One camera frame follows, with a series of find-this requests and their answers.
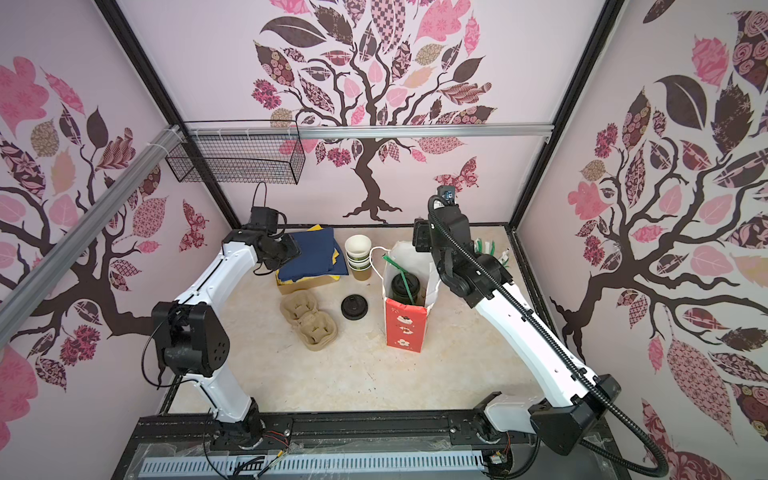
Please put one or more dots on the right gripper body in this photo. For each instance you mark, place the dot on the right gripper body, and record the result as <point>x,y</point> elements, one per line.
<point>424,243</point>

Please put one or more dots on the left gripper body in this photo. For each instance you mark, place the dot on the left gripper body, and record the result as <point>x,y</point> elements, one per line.
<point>281,251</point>

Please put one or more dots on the green straw packet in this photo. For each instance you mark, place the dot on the green straw packet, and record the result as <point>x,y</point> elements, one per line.
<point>401,279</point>

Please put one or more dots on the red white paper bag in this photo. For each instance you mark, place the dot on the red white paper bag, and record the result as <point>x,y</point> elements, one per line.
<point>410,284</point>

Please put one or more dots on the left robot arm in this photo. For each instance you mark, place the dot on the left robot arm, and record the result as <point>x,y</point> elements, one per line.
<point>190,339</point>

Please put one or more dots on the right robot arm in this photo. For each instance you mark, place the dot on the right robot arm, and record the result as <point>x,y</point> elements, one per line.
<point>575,397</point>

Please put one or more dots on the green white straw packets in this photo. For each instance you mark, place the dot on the green white straw packets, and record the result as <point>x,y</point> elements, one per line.
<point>490,248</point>

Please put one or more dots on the blue napkin stack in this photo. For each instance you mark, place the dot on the blue napkin stack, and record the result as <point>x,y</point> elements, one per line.
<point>315,255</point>

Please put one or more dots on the stack of paper cups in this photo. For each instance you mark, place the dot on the stack of paper cups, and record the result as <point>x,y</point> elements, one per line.
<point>358,254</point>

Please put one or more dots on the pulp cup carrier tray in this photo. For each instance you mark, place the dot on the pulp cup carrier tray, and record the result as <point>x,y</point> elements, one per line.
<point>316,329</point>

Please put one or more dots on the stack of black lids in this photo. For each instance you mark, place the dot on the stack of black lids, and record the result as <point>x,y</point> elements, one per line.
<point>354,307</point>

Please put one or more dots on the black wire basket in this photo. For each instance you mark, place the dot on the black wire basket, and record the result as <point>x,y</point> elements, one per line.
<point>259,152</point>

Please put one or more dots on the aluminium frame bar back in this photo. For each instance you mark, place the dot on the aluminium frame bar back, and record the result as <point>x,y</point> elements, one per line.
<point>376,132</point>

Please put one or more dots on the white cable duct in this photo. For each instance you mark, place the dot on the white cable duct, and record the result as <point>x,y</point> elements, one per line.
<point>309,466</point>

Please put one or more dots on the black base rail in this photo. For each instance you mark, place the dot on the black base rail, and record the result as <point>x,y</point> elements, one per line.
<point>510,455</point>

